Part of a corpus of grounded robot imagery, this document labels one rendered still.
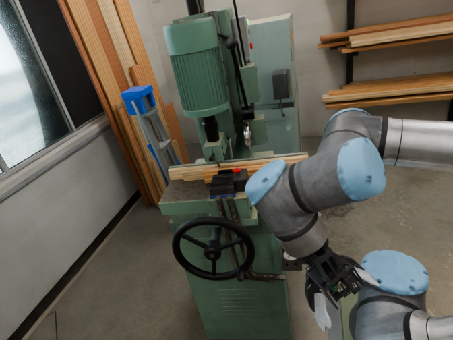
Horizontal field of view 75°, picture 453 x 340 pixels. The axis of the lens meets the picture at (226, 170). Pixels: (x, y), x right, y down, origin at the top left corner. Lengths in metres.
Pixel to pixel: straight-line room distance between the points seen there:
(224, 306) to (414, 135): 1.23
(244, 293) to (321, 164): 1.09
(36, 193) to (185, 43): 1.56
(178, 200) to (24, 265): 1.31
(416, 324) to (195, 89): 0.86
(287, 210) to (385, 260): 0.43
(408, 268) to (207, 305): 1.00
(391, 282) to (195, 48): 0.85
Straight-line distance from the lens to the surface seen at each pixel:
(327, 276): 0.61
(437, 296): 2.05
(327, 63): 3.46
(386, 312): 0.81
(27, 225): 2.24
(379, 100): 3.14
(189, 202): 1.16
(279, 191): 0.50
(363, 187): 0.46
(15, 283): 2.25
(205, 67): 1.04
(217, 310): 1.61
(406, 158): 0.59
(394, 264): 0.88
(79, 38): 2.58
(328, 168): 0.46
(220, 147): 1.14
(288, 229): 0.53
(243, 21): 1.35
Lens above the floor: 1.52
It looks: 28 degrees down
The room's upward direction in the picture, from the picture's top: 11 degrees counter-clockwise
